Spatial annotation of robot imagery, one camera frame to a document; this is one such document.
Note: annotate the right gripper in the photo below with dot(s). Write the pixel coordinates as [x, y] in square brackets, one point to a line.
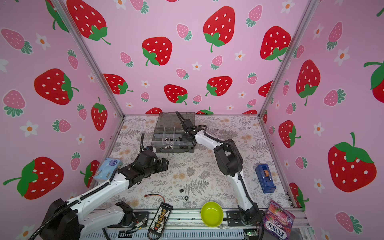
[184, 137]

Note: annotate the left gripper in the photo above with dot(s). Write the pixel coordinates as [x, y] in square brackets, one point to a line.
[161, 168]

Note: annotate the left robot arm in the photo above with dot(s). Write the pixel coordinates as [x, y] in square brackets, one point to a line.
[74, 219]

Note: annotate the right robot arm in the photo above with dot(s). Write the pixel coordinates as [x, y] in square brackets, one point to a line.
[230, 163]

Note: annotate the grey compartment organizer box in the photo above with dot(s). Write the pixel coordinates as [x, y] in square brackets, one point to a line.
[169, 135]

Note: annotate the blue tissue pack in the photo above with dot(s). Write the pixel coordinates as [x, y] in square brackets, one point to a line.
[106, 169]

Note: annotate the black battery charger board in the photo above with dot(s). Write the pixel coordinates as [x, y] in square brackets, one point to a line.
[157, 226]

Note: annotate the lime green bowl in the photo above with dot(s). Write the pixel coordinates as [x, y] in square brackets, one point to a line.
[212, 214]

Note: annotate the blue box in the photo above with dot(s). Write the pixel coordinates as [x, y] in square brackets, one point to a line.
[265, 178]

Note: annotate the purple Fox's candy bag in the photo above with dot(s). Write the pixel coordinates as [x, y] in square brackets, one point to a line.
[278, 221]

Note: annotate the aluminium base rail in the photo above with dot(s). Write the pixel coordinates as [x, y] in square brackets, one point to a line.
[188, 225]

